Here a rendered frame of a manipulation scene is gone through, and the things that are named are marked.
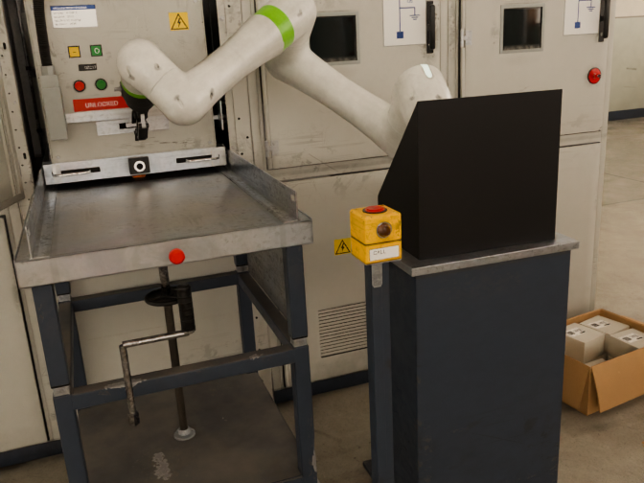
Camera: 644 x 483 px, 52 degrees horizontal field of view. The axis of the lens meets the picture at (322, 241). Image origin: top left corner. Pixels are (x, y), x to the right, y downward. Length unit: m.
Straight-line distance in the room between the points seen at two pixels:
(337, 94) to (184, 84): 0.48
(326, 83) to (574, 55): 1.10
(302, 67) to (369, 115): 0.23
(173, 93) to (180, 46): 0.58
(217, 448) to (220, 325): 0.49
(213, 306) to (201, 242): 0.80
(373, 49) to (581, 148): 0.94
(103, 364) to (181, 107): 1.01
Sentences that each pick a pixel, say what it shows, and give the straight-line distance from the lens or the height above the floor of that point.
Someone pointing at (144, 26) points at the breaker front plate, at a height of 1.30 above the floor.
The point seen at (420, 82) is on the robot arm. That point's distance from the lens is 1.68.
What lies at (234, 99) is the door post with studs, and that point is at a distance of 2.11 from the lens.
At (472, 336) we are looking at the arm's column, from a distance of 1.60.
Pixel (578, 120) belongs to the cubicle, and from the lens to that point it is 2.69.
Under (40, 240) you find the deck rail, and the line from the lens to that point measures 1.56.
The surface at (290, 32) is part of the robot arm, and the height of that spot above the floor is 1.25.
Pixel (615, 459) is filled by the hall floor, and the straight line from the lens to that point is 2.24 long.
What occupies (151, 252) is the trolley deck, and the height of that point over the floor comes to 0.83.
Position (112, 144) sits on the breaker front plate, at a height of 0.96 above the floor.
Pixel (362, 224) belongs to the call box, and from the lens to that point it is 1.30.
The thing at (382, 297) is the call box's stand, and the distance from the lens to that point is 1.38.
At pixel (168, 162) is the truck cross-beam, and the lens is 2.13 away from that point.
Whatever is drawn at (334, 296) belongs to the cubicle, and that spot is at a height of 0.37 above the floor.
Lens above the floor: 1.23
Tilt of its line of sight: 17 degrees down
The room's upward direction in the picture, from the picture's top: 3 degrees counter-clockwise
